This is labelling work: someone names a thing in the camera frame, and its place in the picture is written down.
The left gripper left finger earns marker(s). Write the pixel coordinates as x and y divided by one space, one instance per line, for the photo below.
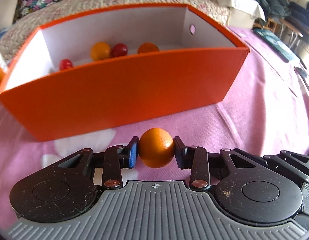
116 158

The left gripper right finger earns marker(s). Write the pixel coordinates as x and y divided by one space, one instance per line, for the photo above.
194 158

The large orange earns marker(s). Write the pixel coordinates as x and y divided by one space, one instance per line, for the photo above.
156 148

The red cherry tomato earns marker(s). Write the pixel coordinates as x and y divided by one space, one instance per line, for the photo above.
119 50
65 64

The small orange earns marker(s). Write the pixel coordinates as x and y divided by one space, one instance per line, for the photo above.
147 47
100 51

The pink flower tablecloth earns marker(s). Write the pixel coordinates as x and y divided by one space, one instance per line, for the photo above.
266 110

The orange cardboard box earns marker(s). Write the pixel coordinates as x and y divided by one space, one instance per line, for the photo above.
198 62

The teal book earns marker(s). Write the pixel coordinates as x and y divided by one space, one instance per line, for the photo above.
277 45

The beige quilted bedspread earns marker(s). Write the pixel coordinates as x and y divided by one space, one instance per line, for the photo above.
13 39

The beige pillow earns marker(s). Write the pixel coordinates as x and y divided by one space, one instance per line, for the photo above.
7 12

